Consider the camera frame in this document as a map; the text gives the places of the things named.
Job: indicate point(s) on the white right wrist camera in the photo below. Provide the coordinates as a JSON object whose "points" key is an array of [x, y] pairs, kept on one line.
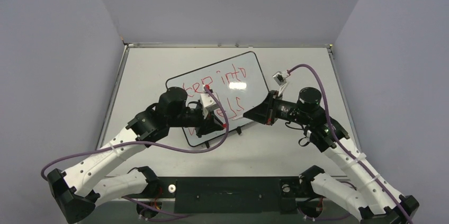
{"points": [[280, 78]]}

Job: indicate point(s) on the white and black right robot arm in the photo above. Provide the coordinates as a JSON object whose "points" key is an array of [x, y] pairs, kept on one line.
{"points": [[371, 199]]}

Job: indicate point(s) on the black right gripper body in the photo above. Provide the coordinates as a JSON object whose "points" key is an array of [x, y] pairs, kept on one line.
{"points": [[272, 109]]}

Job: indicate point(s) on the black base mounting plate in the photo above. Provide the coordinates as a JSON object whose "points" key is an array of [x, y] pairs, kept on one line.
{"points": [[257, 194]]}

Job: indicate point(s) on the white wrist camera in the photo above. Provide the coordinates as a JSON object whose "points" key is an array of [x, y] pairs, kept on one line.
{"points": [[280, 78], [209, 102]]}

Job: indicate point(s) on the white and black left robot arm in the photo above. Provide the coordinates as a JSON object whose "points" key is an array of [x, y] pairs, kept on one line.
{"points": [[78, 190]]}

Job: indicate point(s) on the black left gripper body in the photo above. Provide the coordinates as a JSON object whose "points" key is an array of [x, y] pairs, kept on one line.
{"points": [[194, 118]]}

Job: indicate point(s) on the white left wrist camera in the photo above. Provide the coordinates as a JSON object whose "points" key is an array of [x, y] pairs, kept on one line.
{"points": [[209, 102]]}

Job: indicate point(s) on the white whiteboard black frame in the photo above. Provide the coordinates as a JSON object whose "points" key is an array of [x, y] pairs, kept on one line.
{"points": [[238, 83]]}

